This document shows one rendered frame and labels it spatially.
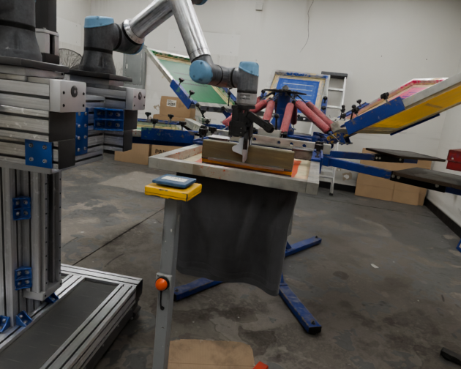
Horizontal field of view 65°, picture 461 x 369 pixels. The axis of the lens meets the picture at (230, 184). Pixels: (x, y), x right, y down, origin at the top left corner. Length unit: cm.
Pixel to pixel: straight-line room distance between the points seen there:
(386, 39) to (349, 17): 63
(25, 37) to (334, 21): 514
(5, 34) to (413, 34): 546
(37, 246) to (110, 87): 70
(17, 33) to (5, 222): 70
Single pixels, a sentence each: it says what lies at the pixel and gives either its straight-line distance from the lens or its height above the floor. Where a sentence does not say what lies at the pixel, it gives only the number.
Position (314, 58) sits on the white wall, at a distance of 593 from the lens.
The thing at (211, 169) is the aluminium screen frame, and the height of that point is 98.
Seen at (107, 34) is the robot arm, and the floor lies 141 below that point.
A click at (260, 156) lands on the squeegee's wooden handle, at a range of 137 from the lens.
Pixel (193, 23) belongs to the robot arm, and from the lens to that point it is 138.
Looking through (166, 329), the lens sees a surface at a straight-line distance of 126.
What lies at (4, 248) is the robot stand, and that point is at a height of 56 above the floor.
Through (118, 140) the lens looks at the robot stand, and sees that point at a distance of 163.
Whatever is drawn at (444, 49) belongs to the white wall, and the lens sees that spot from 615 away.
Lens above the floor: 122
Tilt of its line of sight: 13 degrees down
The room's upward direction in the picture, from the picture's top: 7 degrees clockwise
